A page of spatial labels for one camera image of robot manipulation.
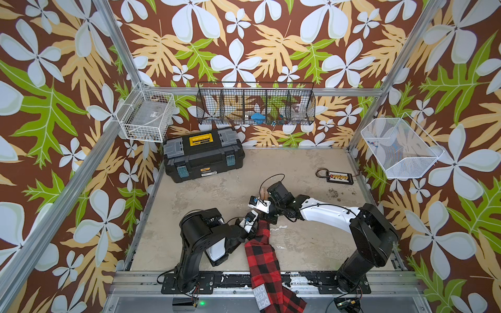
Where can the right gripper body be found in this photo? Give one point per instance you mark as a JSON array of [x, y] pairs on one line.
[[276, 210]]

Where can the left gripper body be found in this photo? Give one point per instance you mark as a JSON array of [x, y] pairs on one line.
[[251, 234]]

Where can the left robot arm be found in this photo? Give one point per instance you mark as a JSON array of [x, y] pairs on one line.
[[206, 232]]

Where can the red plaid sleeve forearm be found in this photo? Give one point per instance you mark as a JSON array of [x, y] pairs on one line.
[[265, 275]]

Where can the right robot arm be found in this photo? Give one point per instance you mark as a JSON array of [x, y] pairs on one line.
[[373, 234]]

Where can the small black electronic board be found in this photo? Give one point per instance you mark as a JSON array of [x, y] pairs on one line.
[[340, 178]]

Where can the black toolbox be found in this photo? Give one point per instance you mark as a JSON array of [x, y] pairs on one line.
[[200, 155]]

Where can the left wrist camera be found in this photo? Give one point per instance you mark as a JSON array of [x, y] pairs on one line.
[[250, 220]]

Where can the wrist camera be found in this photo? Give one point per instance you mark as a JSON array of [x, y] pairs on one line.
[[250, 220], [261, 205]]

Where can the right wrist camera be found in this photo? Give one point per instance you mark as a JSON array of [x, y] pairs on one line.
[[261, 205]]

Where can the black wire basket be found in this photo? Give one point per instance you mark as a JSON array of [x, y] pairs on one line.
[[255, 103]]

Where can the white wire basket right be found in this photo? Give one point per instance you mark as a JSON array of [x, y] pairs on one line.
[[401, 146]]

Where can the white wire basket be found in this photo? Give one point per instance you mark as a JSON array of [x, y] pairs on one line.
[[145, 115], [401, 146]]

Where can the white wire basket left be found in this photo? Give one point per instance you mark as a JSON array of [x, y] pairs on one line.
[[145, 115]]

